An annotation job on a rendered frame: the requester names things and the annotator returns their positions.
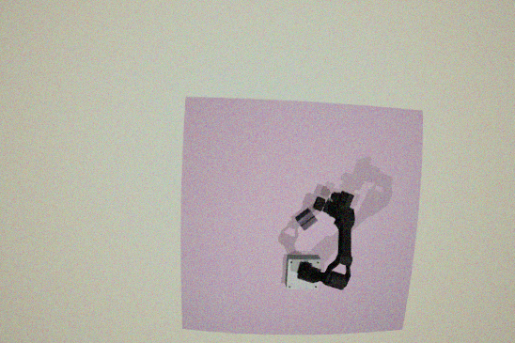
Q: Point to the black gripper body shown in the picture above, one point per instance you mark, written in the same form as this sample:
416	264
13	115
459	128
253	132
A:
319	204

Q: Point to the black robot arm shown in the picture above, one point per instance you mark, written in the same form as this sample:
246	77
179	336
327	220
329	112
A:
345	219

